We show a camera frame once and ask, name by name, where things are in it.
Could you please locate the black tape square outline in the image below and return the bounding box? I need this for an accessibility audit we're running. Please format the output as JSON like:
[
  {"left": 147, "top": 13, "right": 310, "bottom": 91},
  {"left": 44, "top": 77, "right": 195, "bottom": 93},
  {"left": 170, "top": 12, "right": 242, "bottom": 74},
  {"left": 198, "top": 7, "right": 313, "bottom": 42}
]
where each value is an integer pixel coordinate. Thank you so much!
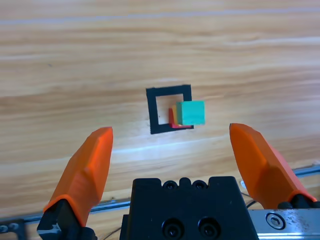
[{"left": 145, "top": 84, "right": 195, "bottom": 135}]

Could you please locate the red wooden block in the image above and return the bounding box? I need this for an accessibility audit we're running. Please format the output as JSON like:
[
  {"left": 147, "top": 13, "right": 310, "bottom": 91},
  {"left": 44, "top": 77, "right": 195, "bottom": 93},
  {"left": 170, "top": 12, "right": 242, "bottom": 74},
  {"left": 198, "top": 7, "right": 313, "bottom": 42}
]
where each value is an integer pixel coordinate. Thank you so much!
[{"left": 168, "top": 107, "right": 193, "bottom": 130}]

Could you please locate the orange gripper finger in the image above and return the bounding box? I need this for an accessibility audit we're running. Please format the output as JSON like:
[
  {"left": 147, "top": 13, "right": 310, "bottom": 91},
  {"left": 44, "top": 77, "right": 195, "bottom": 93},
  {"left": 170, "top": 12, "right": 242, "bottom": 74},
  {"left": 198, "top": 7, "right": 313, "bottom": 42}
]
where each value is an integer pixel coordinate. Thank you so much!
[
  {"left": 228, "top": 122, "right": 318, "bottom": 210},
  {"left": 36, "top": 126, "right": 115, "bottom": 240}
]

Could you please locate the green wooden block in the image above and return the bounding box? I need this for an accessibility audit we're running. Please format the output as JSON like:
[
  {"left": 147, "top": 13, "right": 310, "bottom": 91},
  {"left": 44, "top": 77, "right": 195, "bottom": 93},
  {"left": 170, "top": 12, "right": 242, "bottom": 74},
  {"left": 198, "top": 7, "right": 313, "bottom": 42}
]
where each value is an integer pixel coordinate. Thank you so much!
[{"left": 175, "top": 100, "right": 206, "bottom": 126}]

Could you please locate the black metal bracket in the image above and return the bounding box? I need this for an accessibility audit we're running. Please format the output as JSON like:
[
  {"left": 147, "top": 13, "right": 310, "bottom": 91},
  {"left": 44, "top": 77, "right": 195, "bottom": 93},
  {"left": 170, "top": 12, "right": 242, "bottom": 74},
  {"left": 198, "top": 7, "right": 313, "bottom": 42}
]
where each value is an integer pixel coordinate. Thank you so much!
[{"left": 0, "top": 219, "right": 26, "bottom": 240}]

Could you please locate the yellow wooden block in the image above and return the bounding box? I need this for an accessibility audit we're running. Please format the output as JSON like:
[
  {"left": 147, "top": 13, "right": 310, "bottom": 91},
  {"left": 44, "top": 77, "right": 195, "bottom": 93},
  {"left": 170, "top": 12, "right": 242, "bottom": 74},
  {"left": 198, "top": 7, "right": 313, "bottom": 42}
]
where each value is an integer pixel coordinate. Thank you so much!
[{"left": 171, "top": 104, "right": 183, "bottom": 126}]

